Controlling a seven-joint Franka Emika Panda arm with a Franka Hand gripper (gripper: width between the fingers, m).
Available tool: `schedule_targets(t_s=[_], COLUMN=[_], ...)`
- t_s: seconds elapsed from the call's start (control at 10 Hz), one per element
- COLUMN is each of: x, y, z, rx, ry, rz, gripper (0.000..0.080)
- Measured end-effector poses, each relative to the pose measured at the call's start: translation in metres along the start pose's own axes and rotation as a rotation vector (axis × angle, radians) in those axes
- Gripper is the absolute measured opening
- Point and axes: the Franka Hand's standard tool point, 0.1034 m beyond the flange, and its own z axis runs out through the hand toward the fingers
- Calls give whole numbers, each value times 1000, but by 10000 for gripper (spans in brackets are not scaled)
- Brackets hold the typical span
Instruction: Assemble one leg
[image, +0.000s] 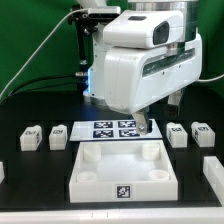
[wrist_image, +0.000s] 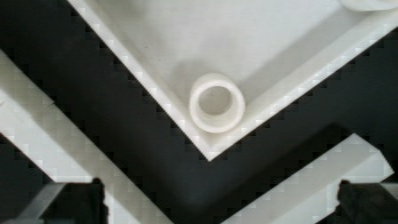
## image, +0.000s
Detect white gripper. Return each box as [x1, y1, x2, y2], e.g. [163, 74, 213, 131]
[104, 34, 202, 135]

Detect white square tabletop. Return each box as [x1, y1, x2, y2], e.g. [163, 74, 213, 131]
[69, 140, 178, 203]

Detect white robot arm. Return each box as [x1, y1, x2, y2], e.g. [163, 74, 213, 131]
[77, 0, 202, 135]

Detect white marker sheet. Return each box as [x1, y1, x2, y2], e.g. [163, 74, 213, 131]
[70, 119, 162, 142]

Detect white part left edge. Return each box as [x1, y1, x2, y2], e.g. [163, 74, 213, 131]
[0, 162, 5, 184]

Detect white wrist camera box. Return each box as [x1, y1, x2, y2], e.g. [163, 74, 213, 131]
[103, 10, 184, 49]

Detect black camera on stand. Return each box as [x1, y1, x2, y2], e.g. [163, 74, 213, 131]
[67, 5, 121, 70]

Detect white cable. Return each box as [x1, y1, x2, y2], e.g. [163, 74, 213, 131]
[0, 8, 88, 101]

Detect black cables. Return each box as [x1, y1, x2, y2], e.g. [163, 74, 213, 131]
[0, 73, 84, 107]

